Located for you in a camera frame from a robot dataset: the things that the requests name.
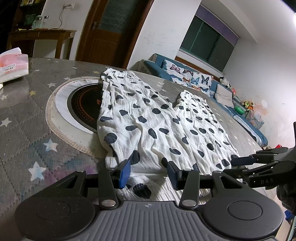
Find dark green window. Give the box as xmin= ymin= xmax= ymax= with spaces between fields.
xmin=181 ymin=16 xmax=239 ymax=72

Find glass jar on table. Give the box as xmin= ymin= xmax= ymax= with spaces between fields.
xmin=32 ymin=16 xmax=49 ymax=29

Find round black induction cooktop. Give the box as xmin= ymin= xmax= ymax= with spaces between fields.
xmin=54 ymin=79 xmax=105 ymax=135

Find wooden side table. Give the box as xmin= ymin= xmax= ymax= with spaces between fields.
xmin=6 ymin=29 xmax=77 ymax=60

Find white wall socket with cable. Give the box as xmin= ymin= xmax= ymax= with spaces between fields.
xmin=58 ymin=3 xmax=75 ymax=29

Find black gloved right hand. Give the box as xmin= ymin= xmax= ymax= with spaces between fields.
xmin=276 ymin=182 xmax=296 ymax=215

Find white blue-spotted pants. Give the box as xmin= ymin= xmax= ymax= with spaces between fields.
xmin=97 ymin=68 xmax=238 ymax=201

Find black white plush toy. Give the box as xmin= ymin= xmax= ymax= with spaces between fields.
xmin=219 ymin=76 xmax=231 ymax=89

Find blue sofa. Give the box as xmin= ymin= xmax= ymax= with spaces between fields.
xmin=138 ymin=53 xmax=269 ymax=149

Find green toy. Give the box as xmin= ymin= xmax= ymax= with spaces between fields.
xmin=234 ymin=105 xmax=245 ymax=115

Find beige cushion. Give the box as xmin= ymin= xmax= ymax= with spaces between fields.
xmin=214 ymin=84 xmax=234 ymax=108

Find dark wooden door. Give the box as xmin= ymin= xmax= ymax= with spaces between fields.
xmin=76 ymin=0 xmax=154 ymax=69

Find pink tissue pack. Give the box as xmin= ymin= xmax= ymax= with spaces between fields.
xmin=0 ymin=48 xmax=29 ymax=83

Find butterfly print pillow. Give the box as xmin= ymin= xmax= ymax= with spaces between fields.
xmin=162 ymin=60 xmax=212 ymax=96

